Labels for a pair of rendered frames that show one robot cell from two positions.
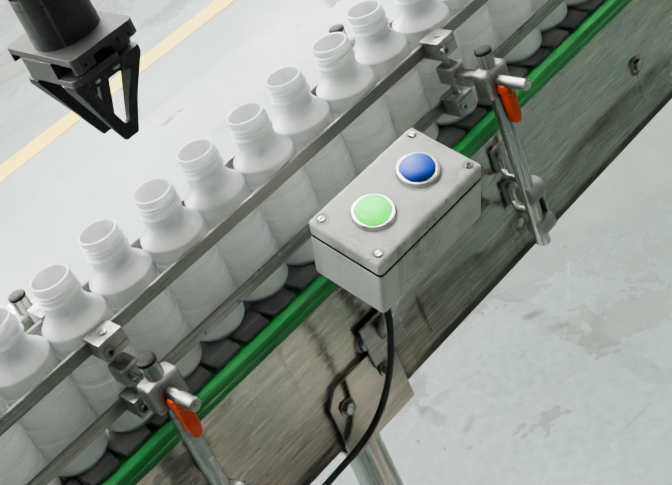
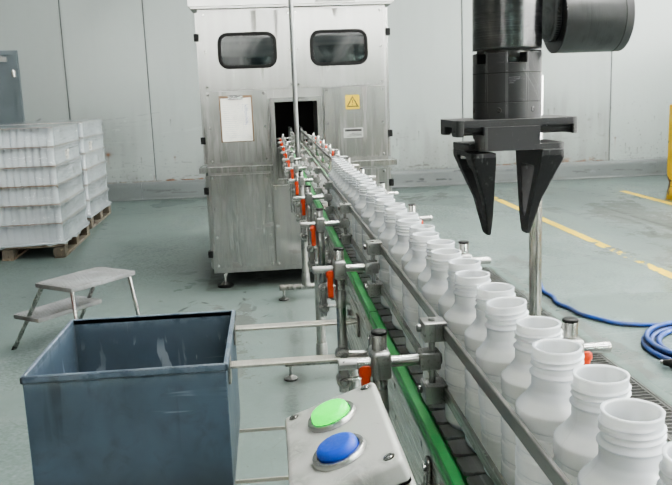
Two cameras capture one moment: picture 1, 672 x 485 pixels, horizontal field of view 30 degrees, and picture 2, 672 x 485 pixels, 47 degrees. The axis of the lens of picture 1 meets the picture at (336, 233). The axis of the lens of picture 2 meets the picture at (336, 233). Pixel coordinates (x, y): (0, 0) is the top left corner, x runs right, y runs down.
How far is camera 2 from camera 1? 130 cm
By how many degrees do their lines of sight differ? 106
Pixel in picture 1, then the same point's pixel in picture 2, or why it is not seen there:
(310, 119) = (560, 430)
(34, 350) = (450, 297)
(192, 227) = (484, 352)
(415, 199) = (312, 447)
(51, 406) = not seen: hidden behind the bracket
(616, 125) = not seen: outside the picture
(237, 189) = (507, 379)
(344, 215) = (352, 400)
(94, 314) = (451, 315)
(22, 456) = not seen: hidden behind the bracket
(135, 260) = (479, 326)
